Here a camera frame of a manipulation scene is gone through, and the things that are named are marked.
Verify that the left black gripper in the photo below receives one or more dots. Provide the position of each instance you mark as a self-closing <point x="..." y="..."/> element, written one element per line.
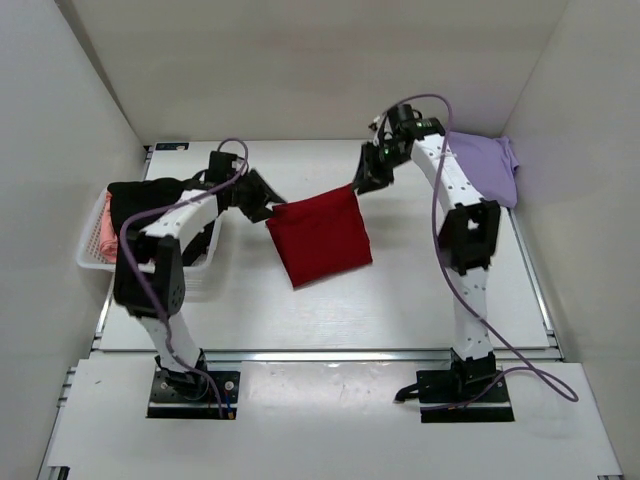
<point x="262" y="192"/>

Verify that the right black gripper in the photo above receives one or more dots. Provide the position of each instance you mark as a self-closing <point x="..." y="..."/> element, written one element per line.
<point x="369" y="176"/>

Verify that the red t shirt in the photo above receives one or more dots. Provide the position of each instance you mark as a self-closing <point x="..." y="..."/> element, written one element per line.
<point x="320" y="236"/>

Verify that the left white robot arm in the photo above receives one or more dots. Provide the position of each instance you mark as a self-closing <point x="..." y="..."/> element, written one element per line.
<point x="156" y="221"/>

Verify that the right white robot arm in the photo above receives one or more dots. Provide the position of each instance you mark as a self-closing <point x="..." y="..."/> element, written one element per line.
<point x="464" y="243"/>

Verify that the small label sticker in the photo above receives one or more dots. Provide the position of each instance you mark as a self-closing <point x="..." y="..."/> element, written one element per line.
<point x="171" y="146"/>

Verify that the folded lavender t shirt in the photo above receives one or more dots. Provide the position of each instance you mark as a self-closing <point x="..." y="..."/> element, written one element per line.
<point x="490" y="164"/>

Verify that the black t shirt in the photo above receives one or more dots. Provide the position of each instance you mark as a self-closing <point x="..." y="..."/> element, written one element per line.
<point x="131" y="198"/>

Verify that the pink t shirt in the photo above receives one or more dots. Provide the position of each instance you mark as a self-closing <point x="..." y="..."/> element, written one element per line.
<point x="108" y="240"/>

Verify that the white plastic laundry basket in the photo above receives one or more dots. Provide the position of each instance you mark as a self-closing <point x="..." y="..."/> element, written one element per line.
<point x="89" y="256"/>

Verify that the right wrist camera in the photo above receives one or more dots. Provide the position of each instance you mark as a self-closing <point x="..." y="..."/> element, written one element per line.
<point x="377" y="124"/>

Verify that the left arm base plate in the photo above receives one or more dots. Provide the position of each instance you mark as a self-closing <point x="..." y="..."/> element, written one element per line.
<point x="168" y="401"/>

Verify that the aluminium rail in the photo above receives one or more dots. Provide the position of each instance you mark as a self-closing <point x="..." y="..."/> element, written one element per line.
<point x="328" y="356"/>

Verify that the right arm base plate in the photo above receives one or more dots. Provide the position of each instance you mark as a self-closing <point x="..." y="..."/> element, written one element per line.
<point x="460" y="405"/>

